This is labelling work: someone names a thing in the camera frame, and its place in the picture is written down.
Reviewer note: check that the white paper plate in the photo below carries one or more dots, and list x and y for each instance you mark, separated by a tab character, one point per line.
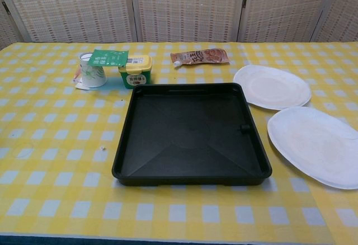
271	87
310	147

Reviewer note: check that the black square plastic tray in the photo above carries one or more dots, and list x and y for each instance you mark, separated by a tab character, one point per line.
193	144

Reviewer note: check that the green tub yellow lid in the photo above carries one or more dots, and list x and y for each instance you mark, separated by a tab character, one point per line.
135	78

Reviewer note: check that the brown sauce pouch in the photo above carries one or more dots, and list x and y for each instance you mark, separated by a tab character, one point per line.
201	56

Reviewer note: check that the green tea packet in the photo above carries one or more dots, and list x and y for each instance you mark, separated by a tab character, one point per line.
107	57

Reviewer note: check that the white paper cup green print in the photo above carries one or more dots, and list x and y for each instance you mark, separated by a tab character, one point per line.
93	77

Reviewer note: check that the woven folding screen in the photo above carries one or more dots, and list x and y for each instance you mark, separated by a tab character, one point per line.
181	7

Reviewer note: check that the yellow white checked tablecloth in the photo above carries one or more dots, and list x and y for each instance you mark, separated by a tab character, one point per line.
56	133

